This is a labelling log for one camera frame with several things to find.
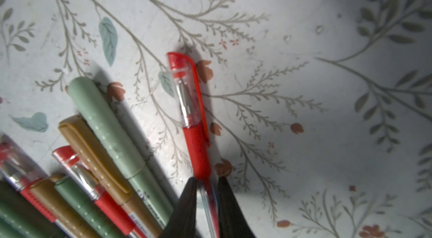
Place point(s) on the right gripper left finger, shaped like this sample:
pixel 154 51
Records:
pixel 182 222

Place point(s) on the light green marker pen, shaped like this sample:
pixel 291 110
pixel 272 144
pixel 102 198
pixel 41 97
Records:
pixel 96 111

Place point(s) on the gold marker in pile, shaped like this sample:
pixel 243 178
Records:
pixel 94 156

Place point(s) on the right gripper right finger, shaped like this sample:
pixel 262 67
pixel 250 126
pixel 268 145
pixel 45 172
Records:
pixel 232 223

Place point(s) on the dark green marker pen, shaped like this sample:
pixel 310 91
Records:
pixel 86 208

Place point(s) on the floral table mat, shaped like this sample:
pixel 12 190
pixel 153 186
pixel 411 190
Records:
pixel 319 111

